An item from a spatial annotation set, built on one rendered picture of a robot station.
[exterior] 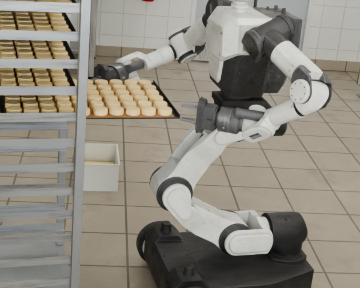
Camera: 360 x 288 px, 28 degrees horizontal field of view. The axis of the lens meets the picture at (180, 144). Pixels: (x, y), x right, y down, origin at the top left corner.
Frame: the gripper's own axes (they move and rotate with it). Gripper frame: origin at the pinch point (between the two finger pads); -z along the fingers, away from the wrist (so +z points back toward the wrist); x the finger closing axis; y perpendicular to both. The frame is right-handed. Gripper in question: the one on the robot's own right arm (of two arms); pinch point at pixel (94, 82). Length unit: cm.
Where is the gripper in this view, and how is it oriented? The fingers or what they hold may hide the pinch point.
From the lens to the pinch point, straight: 280.1
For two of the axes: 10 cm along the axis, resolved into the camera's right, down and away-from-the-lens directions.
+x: 0.9, -9.3, -3.6
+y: 8.6, 2.6, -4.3
